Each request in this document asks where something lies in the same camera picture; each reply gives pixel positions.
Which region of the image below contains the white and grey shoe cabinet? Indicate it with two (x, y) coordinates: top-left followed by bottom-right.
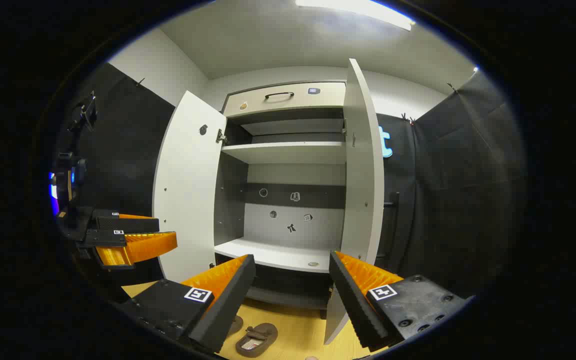
(213, 80), (349, 318)

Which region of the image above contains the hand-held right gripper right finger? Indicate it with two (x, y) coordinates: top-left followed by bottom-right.
(328, 250), (469, 351)

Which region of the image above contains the white shoe cabinet door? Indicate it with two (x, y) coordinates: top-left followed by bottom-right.
(152, 90), (228, 283)
(324, 58), (385, 346)

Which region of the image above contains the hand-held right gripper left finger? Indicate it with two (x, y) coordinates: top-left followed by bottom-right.
(118, 254), (257, 355)

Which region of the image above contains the black backdrop cloth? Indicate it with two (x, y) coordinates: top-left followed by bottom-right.
(375, 70), (526, 301)

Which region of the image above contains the ceiling light strip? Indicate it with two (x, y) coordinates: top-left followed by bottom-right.
(295, 0), (415, 32)

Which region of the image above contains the black door handle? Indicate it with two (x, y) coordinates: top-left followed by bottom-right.
(377, 192), (400, 261)

